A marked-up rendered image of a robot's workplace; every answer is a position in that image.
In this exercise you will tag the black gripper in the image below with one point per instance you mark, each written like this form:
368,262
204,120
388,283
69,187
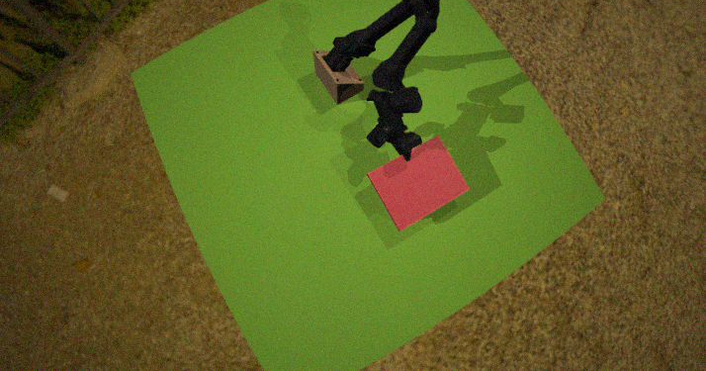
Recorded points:
403,142

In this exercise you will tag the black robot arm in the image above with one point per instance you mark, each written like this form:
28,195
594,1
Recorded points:
389,74

